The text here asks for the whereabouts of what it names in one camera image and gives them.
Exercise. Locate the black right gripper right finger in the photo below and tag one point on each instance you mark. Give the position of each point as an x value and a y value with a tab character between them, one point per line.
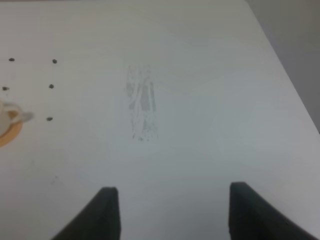
251	217

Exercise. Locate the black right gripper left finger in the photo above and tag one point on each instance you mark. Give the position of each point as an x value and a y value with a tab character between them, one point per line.
99	220

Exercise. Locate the orange coaster front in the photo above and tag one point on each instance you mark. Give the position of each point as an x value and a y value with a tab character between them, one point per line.
11	133

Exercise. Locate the white teacup front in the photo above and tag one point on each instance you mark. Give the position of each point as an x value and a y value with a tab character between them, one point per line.
11	113

